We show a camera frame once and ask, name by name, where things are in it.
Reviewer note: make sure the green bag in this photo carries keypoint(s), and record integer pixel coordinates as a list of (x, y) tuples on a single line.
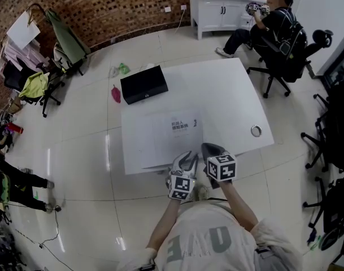
[(124, 68)]

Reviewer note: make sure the blue cloth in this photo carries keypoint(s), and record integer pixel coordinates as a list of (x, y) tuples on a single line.
[(311, 236)]

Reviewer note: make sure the person's right shoe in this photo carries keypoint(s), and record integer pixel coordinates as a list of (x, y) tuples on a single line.
[(205, 192)]

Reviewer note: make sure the black box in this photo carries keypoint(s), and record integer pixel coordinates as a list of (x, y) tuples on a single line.
[(143, 85)]

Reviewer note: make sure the pile of pale boards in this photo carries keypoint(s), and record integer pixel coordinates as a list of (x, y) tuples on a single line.
[(13, 56)]

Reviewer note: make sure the red cylinder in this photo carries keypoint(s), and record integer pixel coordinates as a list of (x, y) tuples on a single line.
[(15, 127)]

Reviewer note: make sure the black wheel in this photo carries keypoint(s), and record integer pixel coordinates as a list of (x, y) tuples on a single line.
[(332, 238)]

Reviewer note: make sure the white cabinet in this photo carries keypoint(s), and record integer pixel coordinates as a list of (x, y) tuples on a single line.
[(217, 13)]

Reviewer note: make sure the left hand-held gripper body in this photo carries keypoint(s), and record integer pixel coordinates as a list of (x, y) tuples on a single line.
[(181, 186)]

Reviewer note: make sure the yellow-green jacket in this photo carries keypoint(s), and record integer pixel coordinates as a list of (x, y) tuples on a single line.
[(33, 86)]

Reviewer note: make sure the red bag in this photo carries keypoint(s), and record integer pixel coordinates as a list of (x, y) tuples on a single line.
[(116, 93)]

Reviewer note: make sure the black office chair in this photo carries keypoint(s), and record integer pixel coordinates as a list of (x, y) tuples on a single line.
[(293, 66), (13, 80), (335, 123), (335, 205)]

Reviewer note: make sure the olive green chair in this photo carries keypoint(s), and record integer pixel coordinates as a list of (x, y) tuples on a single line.
[(65, 38)]

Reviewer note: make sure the clear plastic bag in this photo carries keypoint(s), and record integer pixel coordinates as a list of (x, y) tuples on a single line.
[(113, 71)]

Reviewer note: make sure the person's left forearm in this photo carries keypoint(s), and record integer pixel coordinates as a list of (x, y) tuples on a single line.
[(166, 222)]

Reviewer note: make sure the person's right forearm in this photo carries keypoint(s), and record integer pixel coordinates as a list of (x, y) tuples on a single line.
[(236, 205)]

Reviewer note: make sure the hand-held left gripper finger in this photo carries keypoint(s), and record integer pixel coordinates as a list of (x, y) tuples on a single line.
[(178, 161), (194, 164)]

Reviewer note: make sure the black power adapter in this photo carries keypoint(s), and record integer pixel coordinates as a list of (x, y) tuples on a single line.
[(57, 208)]

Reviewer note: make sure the white table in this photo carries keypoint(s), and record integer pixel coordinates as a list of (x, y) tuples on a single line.
[(217, 89)]

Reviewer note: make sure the dark equipment pile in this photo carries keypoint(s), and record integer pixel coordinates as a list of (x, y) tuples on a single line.
[(2, 241)]

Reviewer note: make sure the white paper booklet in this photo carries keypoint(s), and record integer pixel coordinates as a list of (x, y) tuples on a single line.
[(174, 140)]

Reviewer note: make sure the black curved stand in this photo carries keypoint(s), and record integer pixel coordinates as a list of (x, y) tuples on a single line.
[(37, 6)]

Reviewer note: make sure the person's beige printed shirt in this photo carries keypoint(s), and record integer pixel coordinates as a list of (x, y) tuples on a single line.
[(205, 250)]

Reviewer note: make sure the white board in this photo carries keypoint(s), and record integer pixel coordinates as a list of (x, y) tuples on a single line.
[(23, 30)]

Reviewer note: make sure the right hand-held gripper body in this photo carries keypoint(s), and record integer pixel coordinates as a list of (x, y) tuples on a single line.
[(221, 168)]

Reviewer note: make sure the beige backpack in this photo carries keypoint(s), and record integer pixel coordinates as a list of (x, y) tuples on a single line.
[(61, 56)]

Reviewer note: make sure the cardboard box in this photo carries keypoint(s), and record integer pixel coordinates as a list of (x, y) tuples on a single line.
[(16, 104)]

